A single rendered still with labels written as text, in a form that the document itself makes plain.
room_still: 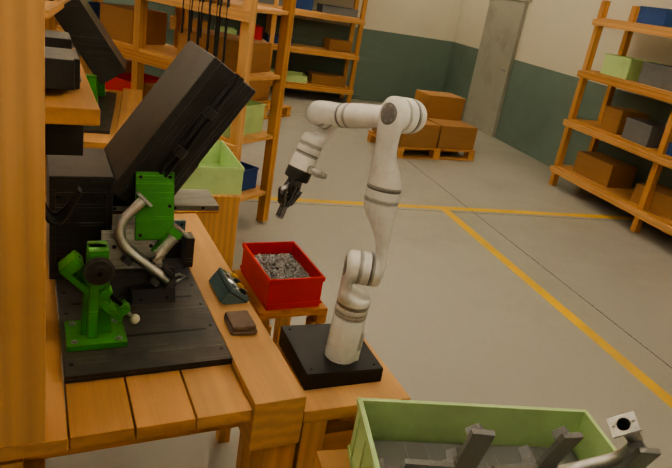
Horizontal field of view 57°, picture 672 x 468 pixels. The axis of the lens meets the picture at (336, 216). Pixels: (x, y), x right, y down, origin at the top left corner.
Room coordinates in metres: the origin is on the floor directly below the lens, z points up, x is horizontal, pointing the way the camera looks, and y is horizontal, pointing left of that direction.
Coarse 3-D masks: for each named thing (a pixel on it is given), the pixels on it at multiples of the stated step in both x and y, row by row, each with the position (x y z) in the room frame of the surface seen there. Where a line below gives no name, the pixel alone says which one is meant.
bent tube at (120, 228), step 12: (132, 204) 1.71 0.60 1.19; (144, 204) 1.72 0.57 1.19; (120, 216) 1.69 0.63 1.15; (132, 216) 1.70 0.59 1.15; (120, 228) 1.67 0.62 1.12; (120, 240) 1.66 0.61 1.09; (132, 252) 1.67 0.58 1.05; (144, 264) 1.68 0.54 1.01; (156, 276) 1.69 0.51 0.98; (168, 276) 1.71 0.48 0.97
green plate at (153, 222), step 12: (144, 180) 1.77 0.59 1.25; (156, 180) 1.78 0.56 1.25; (168, 180) 1.80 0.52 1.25; (144, 192) 1.76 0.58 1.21; (156, 192) 1.77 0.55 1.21; (168, 192) 1.79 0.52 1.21; (156, 204) 1.77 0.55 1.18; (168, 204) 1.78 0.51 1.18; (144, 216) 1.74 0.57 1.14; (156, 216) 1.76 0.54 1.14; (168, 216) 1.77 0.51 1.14; (144, 228) 1.73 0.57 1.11; (156, 228) 1.75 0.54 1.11; (168, 228) 1.77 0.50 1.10
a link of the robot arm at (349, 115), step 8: (344, 104) 1.73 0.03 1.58; (352, 104) 1.71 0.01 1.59; (360, 104) 1.70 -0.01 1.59; (368, 104) 1.69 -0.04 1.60; (344, 112) 1.70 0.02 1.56; (352, 112) 1.68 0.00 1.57; (360, 112) 1.67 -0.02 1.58; (368, 112) 1.67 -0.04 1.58; (376, 112) 1.67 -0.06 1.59; (424, 112) 1.58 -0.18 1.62; (344, 120) 1.70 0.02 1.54; (352, 120) 1.68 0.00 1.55; (360, 120) 1.67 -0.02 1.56; (368, 120) 1.67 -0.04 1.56; (376, 120) 1.66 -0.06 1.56; (424, 120) 1.58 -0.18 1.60; (416, 128) 1.57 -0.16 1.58
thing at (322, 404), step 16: (384, 368) 1.60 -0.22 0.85; (368, 384) 1.50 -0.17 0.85; (384, 384) 1.51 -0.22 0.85; (400, 384) 1.53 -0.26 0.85; (320, 400) 1.39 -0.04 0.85; (336, 400) 1.40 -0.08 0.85; (352, 400) 1.42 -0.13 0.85; (304, 416) 1.34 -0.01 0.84; (320, 416) 1.36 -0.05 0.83; (336, 416) 1.38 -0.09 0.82; (352, 416) 1.40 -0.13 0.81
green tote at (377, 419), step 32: (384, 416) 1.28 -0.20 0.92; (416, 416) 1.30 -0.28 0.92; (448, 416) 1.32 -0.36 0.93; (480, 416) 1.33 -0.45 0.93; (512, 416) 1.35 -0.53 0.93; (544, 416) 1.36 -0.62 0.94; (576, 416) 1.38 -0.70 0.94; (352, 448) 1.24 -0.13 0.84; (576, 448) 1.37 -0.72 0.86; (608, 448) 1.26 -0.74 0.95
